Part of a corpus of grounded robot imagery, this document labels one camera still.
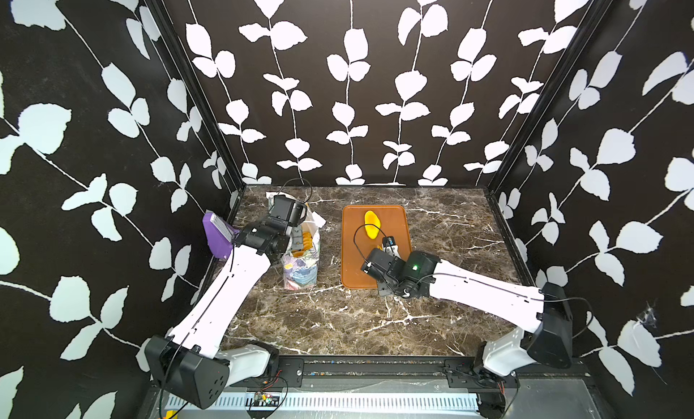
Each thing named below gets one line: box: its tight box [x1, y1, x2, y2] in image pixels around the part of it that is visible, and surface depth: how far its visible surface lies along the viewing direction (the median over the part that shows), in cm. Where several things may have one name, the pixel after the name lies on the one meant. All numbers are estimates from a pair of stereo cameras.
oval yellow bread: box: [364, 210, 382, 240], surface depth 107 cm
